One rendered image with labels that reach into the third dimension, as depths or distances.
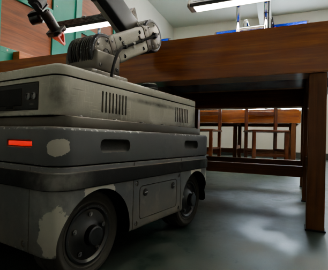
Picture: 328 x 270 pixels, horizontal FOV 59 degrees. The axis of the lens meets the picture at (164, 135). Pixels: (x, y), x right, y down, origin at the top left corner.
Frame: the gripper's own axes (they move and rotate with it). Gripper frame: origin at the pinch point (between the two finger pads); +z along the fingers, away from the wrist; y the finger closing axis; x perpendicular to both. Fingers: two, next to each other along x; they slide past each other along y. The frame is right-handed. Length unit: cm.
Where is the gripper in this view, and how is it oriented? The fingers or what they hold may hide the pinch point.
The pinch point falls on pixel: (64, 43)
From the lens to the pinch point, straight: 186.7
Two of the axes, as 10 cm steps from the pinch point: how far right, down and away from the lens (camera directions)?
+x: -2.9, 7.5, -5.9
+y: -9.1, -0.3, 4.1
